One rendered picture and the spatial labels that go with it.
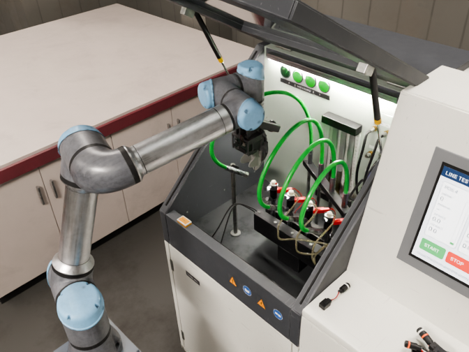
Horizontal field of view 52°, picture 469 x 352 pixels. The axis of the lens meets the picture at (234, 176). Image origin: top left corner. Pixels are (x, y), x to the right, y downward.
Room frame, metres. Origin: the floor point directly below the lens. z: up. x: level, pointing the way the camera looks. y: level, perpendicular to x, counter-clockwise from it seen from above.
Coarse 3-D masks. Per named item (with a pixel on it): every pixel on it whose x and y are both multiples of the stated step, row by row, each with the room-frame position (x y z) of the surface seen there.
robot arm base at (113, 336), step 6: (114, 330) 0.87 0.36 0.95; (108, 336) 0.83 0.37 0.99; (114, 336) 0.85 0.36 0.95; (102, 342) 0.80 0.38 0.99; (108, 342) 0.82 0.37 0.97; (114, 342) 0.84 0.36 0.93; (120, 342) 0.85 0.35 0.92; (72, 348) 0.80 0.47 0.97; (78, 348) 0.79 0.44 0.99; (84, 348) 0.78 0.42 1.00; (90, 348) 0.79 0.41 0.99; (96, 348) 0.79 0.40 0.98; (102, 348) 0.80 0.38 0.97; (108, 348) 0.81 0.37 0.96; (114, 348) 0.82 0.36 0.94; (120, 348) 0.83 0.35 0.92
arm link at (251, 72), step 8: (240, 64) 1.25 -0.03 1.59; (248, 64) 1.24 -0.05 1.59; (256, 64) 1.24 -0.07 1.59; (240, 72) 1.23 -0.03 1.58; (248, 72) 1.21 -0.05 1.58; (256, 72) 1.22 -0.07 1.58; (264, 72) 1.24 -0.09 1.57; (248, 80) 1.21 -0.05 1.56; (256, 80) 1.22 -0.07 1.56; (264, 80) 1.25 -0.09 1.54; (248, 88) 1.20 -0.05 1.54; (256, 88) 1.22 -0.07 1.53; (264, 88) 1.25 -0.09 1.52; (256, 96) 1.22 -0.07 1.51
